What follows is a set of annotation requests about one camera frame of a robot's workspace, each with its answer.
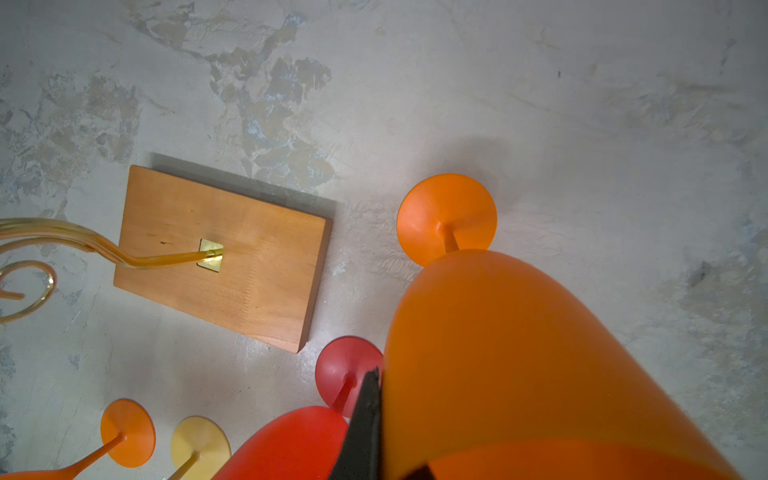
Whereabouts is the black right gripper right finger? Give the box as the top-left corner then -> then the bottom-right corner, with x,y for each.
402,463 -> 436,480

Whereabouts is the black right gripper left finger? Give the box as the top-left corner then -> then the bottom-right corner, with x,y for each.
329,368 -> 382,480

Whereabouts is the red wine glass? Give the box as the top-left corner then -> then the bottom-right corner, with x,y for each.
215,336 -> 383,479

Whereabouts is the orange wine glass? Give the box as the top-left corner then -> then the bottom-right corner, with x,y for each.
1,399 -> 156,479
380,174 -> 737,479

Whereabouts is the yellow wine glass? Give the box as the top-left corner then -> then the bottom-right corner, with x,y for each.
169,416 -> 232,480

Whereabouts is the wooden rack base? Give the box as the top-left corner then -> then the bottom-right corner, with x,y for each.
113,165 -> 332,353

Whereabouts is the gold wire glass rack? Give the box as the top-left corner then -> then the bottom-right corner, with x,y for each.
1,217 -> 225,324

